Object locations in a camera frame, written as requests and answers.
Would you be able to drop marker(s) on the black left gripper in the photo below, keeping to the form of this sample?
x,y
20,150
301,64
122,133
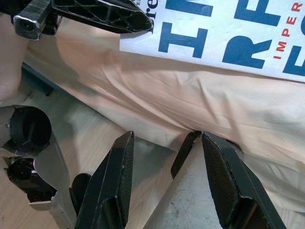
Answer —
x,y
26,26

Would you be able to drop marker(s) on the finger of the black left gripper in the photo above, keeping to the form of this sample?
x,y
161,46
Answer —
x,y
143,25

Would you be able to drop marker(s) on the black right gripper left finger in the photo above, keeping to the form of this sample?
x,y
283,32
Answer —
x,y
112,190

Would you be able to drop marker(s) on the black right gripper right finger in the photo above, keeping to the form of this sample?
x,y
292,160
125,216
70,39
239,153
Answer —
x,y
228,186

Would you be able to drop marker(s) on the white book blue letters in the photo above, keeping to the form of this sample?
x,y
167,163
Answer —
x,y
214,35

